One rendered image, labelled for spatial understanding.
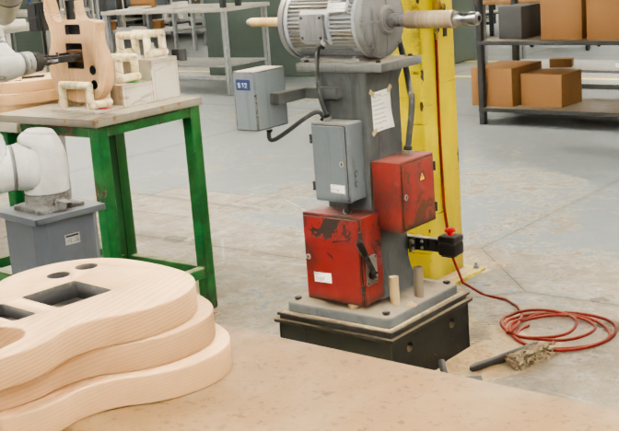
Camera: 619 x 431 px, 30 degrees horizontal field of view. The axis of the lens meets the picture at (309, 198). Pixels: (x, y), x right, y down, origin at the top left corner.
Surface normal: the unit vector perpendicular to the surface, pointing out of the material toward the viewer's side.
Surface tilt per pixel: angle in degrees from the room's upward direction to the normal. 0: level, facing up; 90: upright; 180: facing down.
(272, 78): 90
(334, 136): 90
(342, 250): 90
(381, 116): 89
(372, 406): 0
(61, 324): 0
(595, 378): 0
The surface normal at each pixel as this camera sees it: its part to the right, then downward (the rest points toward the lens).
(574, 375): -0.07, -0.97
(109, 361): 0.20, 0.20
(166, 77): 0.76, 0.09
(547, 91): -0.65, 0.22
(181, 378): 0.55, 0.15
